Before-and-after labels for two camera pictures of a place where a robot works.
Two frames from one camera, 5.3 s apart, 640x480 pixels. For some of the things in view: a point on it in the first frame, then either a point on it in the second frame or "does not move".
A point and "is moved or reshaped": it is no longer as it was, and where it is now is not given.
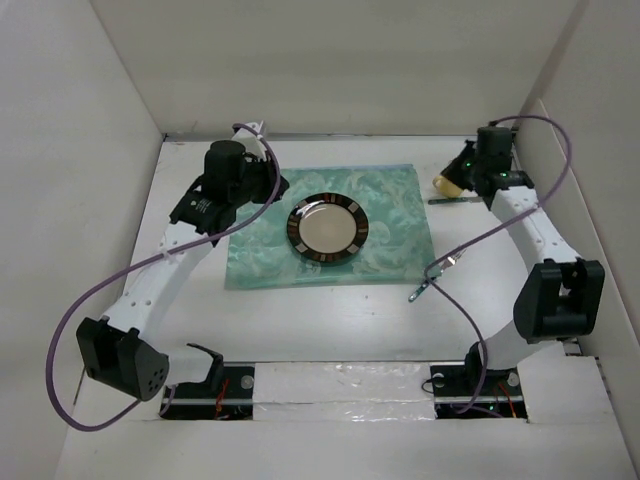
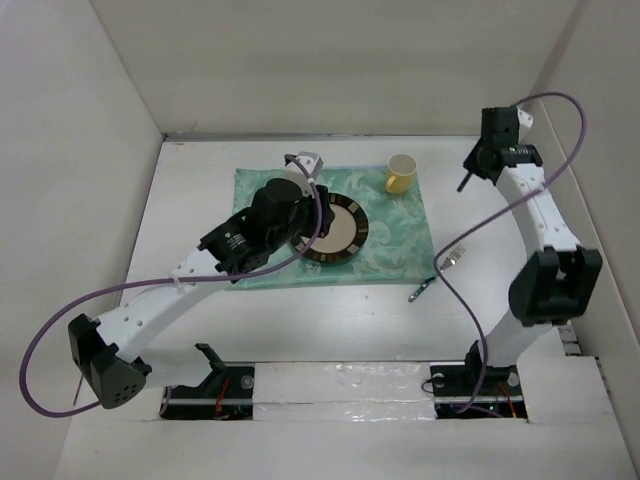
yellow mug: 446,187 → 401,170
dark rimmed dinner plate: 327,227 does not move
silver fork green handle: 435,272 does not move
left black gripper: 266,167 → 310,203
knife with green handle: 454,200 is moved or reshaped
